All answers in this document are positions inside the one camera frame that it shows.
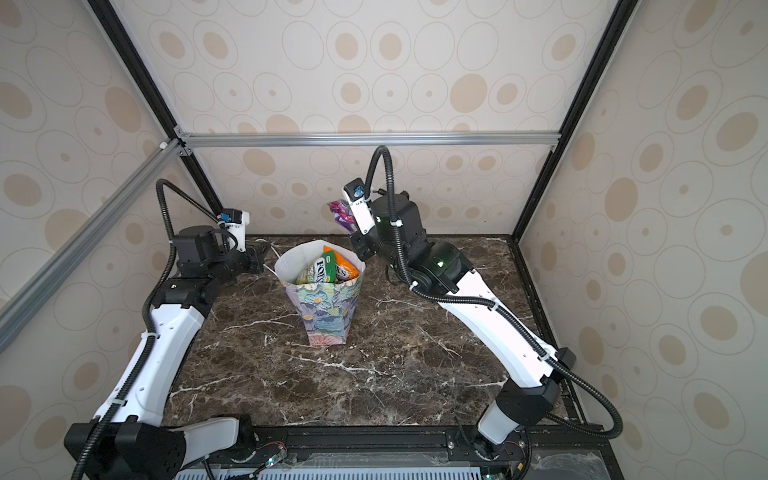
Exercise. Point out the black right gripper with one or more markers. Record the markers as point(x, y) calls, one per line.
point(357, 241)

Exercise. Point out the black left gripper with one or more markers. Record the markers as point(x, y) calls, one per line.
point(258, 255)

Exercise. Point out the orange snack bag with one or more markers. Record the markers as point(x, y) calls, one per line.
point(344, 269)

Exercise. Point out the purple pink snack bag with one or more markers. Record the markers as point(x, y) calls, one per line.
point(343, 215)

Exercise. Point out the floral paper bag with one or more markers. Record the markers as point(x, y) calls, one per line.
point(326, 310)

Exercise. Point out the green spring tea snack bag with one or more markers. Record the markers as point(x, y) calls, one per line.
point(321, 270)

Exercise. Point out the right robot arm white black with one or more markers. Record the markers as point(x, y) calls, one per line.
point(441, 272)

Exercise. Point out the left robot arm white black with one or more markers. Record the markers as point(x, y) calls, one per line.
point(174, 314)

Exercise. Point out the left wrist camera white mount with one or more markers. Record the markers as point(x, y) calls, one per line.
point(235, 221)

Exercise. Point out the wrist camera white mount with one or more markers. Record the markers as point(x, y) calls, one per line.
point(235, 221)
point(355, 196)

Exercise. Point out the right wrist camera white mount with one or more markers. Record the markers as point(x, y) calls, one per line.
point(355, 196)

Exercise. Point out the silver aluminium rail back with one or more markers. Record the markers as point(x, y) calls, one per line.
point(358, 139)

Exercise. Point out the silver aluminium rail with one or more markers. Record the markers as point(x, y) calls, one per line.
point(358, 139)
point(17, 313)

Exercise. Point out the silver aluminium rail left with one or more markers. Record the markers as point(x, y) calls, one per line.
point(17, 313)

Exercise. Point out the black corner frame post right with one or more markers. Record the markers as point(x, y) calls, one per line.
point(608, 42)

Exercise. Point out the black corner frame post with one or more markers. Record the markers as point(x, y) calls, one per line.
point(107, 17)
point(608, 42)

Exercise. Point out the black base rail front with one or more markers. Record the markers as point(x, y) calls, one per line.
point(360, 447)

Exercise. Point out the black corner frame post left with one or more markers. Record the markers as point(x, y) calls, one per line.
point(107, 17)

